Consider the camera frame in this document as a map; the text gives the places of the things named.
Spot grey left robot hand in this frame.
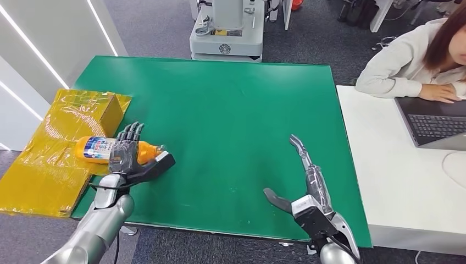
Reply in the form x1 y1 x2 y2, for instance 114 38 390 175
108 122 145 175

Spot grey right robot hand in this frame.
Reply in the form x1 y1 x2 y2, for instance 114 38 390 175
263 134 334 216

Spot orange plastic bottle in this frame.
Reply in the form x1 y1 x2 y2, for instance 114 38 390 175
74 135 167 166

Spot white desk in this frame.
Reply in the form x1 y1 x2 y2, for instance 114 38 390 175
335 85 466 256

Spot yellow taped cardboard box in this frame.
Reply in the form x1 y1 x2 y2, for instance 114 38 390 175
0 88 132 218

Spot green table mat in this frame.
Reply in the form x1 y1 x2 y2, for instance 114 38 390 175
71 55 373 249

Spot grey laptop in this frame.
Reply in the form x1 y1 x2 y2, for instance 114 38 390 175
395 96 466 152

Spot person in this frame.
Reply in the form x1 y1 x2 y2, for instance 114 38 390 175
354 2 466 104

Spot person's hand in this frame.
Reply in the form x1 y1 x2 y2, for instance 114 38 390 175
418 83 462 104

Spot white upright panel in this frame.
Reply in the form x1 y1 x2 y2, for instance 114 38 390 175
282 0 294 31

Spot black bags on floor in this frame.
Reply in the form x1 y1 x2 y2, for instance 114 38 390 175
336 0 380 31

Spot white desk leg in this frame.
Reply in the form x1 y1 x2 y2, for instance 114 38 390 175
369 0 395 34

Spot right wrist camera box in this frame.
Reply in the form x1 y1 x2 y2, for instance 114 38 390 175
291 195 340 241

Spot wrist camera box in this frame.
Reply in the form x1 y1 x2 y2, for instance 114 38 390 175
125 150 176 185
291 195 340 241

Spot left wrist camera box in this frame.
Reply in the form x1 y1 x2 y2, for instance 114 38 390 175
125 150 176 185

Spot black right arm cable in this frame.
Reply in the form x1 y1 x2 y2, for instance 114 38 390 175
325 235 362 263

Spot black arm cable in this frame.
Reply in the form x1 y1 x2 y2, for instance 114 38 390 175
325 235 362 263
113 231 121 264

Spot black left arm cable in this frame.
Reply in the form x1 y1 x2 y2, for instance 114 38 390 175
113 231 121 264

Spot grey floor cable bundle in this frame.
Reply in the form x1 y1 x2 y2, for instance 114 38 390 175
370 36 397 52

